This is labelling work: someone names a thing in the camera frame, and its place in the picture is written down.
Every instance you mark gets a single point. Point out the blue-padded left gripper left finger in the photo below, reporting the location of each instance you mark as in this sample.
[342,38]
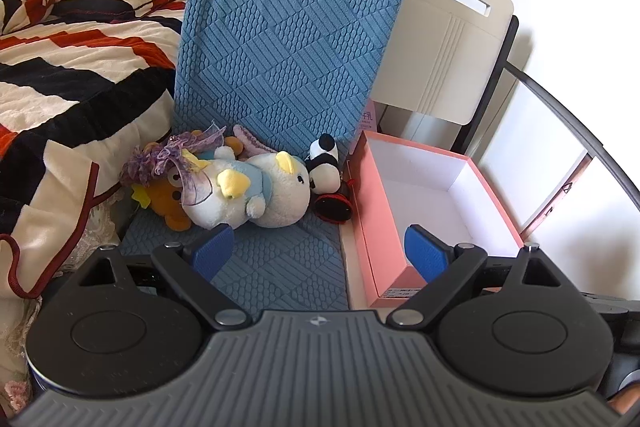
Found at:
[189,269]

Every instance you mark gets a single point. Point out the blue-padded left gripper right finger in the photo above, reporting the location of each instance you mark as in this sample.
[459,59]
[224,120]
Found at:
[449,272]

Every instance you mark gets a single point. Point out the brown bear plush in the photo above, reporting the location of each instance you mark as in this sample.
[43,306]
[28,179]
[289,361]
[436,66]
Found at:
[163,196]

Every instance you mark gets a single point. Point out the white blue duck plush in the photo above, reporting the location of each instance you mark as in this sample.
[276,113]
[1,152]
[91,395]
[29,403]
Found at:
[271,190]

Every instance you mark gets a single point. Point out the purple organza ribbon bow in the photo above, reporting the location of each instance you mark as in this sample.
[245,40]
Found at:
[165,156]

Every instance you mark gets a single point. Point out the red black monster toy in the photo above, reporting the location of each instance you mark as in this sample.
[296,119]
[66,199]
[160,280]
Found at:
[335,208]

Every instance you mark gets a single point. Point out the panda plush toy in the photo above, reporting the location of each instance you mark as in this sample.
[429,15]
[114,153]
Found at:
[322,166]

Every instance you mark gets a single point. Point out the pink cardboard box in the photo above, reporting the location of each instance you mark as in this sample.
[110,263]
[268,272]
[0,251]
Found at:
[398,183]

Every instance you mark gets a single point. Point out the pink striped fabric piece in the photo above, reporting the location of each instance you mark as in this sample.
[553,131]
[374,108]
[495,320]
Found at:
[251,145]

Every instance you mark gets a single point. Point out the black curved tube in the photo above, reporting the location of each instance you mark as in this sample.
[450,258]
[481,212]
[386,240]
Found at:
[589,141]

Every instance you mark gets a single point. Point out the striped plush blanket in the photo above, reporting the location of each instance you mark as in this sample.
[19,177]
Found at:
[83,84]

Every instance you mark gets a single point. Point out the blue textured chair cover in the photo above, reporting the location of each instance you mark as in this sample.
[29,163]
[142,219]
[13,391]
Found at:
[287,71]

